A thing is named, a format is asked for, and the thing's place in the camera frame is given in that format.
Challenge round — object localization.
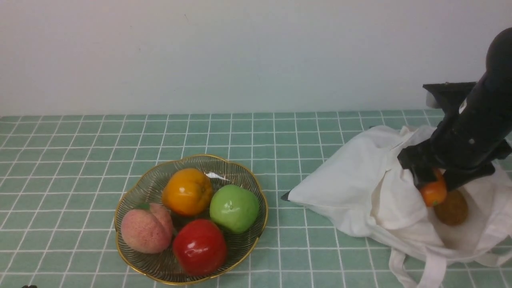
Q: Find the small orange tangerine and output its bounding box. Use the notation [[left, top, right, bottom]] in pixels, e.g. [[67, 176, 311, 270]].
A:
[[419, 168, 448, 207]]

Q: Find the gold-rimmed glass fruit bowl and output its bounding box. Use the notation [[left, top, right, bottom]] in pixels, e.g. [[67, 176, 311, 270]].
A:
[[114, 154, 269, 286]]

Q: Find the white cloth tote bag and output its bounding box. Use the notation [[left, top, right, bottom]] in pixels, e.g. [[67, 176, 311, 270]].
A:
[[288, 126, 512, 288]]

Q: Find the red apple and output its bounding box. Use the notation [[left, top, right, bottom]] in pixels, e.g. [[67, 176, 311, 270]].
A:
[[172, 219, 228, 276]]

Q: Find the pink peach with leaf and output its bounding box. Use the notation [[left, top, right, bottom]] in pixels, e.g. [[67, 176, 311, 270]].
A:
[[121, 203, 173, 254]]

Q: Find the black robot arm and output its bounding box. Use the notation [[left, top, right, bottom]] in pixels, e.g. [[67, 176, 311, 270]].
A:
[[398, 28, 512, 191]]

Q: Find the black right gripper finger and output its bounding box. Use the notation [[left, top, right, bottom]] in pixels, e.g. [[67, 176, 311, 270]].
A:
[[411, 166, 438, 190]]

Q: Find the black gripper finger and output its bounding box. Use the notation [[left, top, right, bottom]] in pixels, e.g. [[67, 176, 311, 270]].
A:
[[443, 162, 496, 191]]

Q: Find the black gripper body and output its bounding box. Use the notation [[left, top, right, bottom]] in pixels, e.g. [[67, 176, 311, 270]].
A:
[[398, 82, 511, 170]]

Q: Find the green apple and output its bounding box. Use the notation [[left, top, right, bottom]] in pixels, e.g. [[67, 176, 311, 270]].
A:
[[210, 184, 259, 234]]

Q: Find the orange persimmon fruit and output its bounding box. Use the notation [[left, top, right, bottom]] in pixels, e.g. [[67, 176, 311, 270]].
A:
[[161, 168, 213, 217]]

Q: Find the brown kiwi fruit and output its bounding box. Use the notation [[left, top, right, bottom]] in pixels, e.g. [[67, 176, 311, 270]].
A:
[[433, 190, 469, 226]]

